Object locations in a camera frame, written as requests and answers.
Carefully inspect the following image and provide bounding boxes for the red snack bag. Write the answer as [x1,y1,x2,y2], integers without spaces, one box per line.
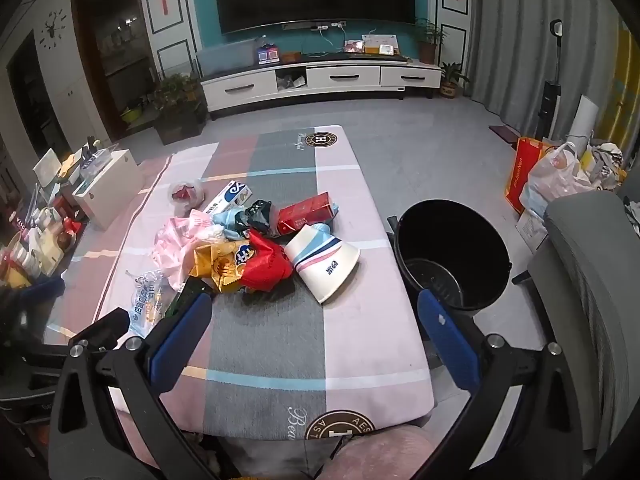
[235,230,295,294]

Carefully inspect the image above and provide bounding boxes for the white storage box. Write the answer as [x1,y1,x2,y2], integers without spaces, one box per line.
[72,149,137,231]

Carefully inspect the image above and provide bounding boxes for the black wrapper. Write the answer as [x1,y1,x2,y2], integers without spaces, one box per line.
[235,200,280,239]

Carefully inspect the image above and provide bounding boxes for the black trash bin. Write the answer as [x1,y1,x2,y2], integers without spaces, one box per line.
[387,199,516,333]

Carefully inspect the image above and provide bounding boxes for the dark green wrapper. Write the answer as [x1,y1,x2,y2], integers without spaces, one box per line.
[162,277,217,318]

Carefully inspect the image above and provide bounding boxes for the tall potted plant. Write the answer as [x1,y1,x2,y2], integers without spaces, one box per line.
[414,17,449,65]

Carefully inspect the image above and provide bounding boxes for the clear plastic container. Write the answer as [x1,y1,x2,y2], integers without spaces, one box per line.
[77,145,121,182]

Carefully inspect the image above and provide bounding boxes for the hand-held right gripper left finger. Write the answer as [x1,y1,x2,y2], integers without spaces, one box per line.
[47,291,221,480]

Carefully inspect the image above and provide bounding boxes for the gold snack bag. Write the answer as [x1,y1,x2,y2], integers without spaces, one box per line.
[189,240,252,295]

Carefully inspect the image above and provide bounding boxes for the red shopping bag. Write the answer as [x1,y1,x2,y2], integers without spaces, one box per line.
[504,136,552,215]

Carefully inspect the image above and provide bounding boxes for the pink plastic bag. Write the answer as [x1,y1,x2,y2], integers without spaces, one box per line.
[151,210,227,292]

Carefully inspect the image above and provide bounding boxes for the glass fish tank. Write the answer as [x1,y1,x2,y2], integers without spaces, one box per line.
[195,40,259,76]

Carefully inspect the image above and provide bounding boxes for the yellow patterned curtain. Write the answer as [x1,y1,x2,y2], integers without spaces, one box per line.
[595,20,640,153]

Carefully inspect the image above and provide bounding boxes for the white cardboard box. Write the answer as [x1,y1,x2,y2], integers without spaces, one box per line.
[515,207,549,254]

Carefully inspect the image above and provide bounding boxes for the black wall clock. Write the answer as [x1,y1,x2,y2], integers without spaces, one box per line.
[39,10,69,51]

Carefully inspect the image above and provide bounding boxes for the clear blue printed plastic bag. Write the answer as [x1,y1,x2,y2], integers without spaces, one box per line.
[125,269,175,338]

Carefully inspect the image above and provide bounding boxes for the small potted plant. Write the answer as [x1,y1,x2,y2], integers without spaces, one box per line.
[440,62,471,99]

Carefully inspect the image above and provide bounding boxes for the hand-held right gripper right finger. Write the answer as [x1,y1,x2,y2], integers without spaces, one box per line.
[416,287,588,480]

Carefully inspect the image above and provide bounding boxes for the dark red floor mat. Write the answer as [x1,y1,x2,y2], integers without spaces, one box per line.
[487,124,524,150]

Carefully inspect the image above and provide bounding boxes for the red cardboard box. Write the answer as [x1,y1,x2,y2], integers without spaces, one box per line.
[276,191,334,237]

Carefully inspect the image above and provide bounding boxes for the upright vacuum cleaner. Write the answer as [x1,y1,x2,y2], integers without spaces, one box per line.
[535,19,564,142]

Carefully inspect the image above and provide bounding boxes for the blue white medicine box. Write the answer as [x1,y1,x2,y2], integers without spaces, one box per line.
[202,180,254,217]

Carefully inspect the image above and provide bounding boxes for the clear bag with red contents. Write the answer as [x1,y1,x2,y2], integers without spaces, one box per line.
[169,180,206,214]

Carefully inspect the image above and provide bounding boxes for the large bushy potted plant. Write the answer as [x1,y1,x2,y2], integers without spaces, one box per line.
[150,72,209,146]

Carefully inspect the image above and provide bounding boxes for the grey sofa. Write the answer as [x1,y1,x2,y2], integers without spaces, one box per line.
[525,190,640,463]

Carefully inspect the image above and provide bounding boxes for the white TV cabinet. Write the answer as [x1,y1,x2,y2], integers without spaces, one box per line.
[200,54,444,114]

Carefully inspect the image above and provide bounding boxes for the white desk calendar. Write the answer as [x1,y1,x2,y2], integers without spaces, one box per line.
[361,33,399,56]

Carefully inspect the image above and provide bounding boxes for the white plastic shopping bag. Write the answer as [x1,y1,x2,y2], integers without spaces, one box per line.
[520,141,597,214]

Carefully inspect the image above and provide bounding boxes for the pile of patterned clothes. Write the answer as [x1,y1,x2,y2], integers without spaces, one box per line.
[580,139,629,192]

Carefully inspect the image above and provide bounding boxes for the white striped paper cup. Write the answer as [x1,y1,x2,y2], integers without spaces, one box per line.
[284,224,362,306]

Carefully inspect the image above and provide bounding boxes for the person's pink clad legs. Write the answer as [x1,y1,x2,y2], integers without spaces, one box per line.
[320,425,438,480]

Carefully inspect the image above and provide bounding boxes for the blue face mask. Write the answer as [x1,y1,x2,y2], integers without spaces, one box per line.
[212,207,251,241]

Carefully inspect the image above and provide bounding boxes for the group of bottles and jars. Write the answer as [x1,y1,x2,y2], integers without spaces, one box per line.
[0,195,88,292]

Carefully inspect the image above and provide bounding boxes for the pink grey printed table cover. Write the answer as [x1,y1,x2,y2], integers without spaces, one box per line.
[42,125,436,442]

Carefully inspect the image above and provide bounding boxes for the grey curtain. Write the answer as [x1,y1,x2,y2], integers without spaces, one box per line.
[467,0,621,128]

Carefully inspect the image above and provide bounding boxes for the white cylindrical air purifier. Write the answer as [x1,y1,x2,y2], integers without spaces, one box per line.
[569,95,599,157]

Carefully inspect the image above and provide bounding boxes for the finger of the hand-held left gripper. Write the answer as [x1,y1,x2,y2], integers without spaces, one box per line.
[70,308,132,355]

